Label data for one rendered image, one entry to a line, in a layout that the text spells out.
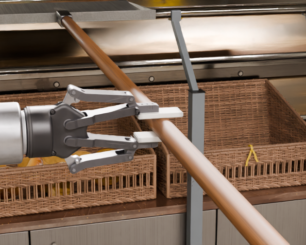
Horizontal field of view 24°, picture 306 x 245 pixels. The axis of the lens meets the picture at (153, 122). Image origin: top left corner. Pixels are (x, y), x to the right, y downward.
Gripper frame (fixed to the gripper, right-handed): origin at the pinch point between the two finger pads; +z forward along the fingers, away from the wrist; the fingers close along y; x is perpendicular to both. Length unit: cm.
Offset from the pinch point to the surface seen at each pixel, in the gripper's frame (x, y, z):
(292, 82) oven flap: -156, 39, 102
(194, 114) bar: -93, 30, 38
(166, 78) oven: -153, 34, 48
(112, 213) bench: -96, 61, 14
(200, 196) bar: -92, 56, 41
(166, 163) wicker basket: -105, 49, 34
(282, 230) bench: -97, 73, 73
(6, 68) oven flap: -148, 27, -13
